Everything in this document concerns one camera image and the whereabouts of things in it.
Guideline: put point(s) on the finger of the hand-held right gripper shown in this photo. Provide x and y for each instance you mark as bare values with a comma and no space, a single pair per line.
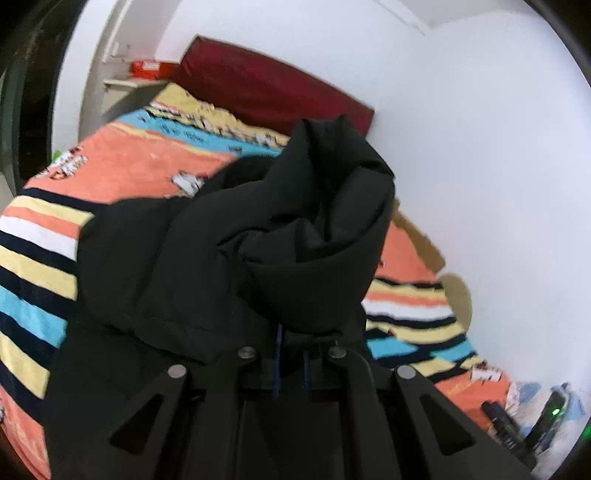
503,424

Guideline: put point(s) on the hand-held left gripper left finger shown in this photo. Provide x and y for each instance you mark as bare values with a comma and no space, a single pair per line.
276,369

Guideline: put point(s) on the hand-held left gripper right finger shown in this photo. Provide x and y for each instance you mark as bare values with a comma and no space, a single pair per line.
307,374

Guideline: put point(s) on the black hooded jacket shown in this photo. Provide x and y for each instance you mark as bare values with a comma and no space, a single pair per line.
194,258

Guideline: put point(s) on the light blue white cloth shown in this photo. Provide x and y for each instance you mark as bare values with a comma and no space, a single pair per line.
524,397

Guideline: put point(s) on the striped cartoon print blanket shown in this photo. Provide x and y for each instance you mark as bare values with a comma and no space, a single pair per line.
134,161

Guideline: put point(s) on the dark red padded headboard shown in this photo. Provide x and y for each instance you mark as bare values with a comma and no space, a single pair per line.
268,83

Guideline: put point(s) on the white bedside shelf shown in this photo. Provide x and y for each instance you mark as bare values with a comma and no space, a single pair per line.
127,85

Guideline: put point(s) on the red box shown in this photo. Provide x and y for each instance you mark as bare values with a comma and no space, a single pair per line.
147,68

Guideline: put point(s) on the white wall switch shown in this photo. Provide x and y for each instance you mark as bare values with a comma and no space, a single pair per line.
122,48

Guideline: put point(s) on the dark door frame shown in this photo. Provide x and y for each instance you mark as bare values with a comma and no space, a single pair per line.
25,92

